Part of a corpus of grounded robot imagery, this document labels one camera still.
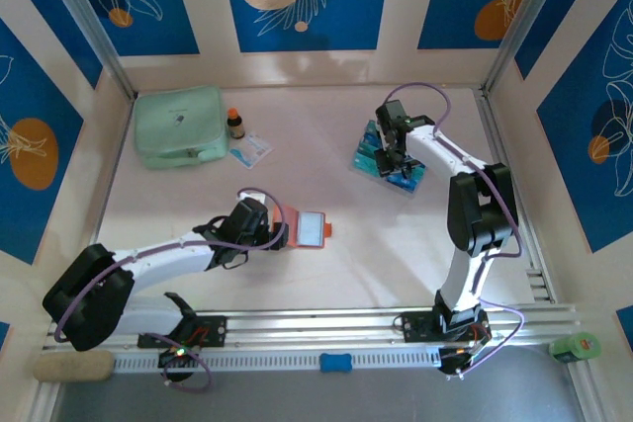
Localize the orange card holder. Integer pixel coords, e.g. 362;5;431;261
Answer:
284;205;334;249

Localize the clear acrylic card stand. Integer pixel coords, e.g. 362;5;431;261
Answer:
350;118;427;198

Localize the white blue sachet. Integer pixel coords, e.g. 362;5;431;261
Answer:
228;130;275;170

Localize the small brown bottle orange cap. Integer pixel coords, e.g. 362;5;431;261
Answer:
226;108;247;140

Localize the mint green zip pouch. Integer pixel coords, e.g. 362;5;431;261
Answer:
133;84;230;170

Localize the blue bone-shaped clip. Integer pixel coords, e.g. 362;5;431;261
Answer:
318;352;354;374

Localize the beige foam block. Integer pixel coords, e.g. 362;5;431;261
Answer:
33;349;116;383

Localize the green tape roll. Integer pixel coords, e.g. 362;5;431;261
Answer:
548;331;602;363

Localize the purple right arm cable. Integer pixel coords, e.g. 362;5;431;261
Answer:
387;83;525;381

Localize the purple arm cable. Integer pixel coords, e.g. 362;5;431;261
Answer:
52;188;291;393
387;83;525;381

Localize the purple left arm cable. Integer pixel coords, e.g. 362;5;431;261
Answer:
52;188;291;393

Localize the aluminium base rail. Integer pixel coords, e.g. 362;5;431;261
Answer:
43;303;581;350

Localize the aluminium side rail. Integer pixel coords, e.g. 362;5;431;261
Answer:
474;88;558;304

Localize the white slotted cable duct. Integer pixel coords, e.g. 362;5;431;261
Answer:
112;346;442;374

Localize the aluminium frame post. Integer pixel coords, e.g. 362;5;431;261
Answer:
482;0;609;97
34;0;138;100

